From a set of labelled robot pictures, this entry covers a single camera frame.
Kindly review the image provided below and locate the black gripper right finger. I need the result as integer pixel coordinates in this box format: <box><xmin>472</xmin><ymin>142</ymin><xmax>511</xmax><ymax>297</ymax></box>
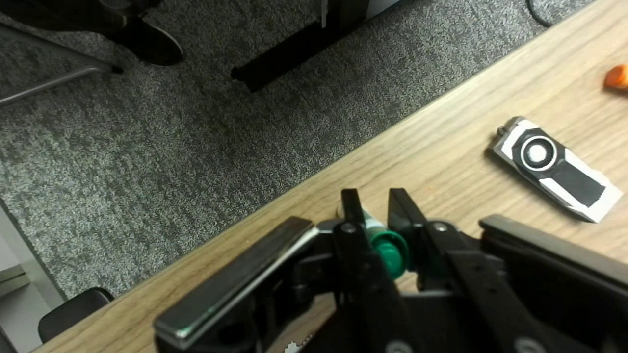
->
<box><xmin>389</xmin><ymin>188</ymin><xmax>525</xmax><ymax>353</ymax></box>

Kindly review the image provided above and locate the black desk leg foot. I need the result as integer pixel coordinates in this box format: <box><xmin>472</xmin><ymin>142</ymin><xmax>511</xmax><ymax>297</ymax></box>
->
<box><xmin>232</xmin><ymin>0</ymin><xmax>401</xmax><ymax>91</ymax></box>

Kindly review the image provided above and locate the orange marker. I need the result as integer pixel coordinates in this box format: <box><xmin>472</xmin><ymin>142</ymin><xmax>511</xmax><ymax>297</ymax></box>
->
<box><xmin>603</xmin><ymin>64</ymin><xmax>628</xmax><ymax>93</ymax></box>

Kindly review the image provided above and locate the small black white gadget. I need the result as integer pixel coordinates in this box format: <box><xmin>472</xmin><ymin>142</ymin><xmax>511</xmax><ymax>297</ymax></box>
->
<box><xmin>490</xmin><ymin>115</ymin><xmax>625</xmax><ymax>223</ymax></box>

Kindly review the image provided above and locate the black chair base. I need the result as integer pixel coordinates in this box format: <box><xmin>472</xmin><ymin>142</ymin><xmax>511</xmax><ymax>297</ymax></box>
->
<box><xmin>0</xmin><ymin>0</ymin><xmax>183</xmax><ymax>64</ymax></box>

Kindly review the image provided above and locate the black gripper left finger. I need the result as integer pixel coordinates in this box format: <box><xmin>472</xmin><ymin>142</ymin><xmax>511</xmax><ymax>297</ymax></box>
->
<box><xmin>335</xmin><ymin>188</ymin><xmax>421</xmax><ymax>353</ymax></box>

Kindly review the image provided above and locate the green capped white marker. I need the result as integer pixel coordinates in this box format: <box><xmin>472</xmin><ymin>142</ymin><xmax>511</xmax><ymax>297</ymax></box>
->
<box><xmin>340</xmin><ymin>209</ymin><xmax>411</xmax><ymax>280</ymax></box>

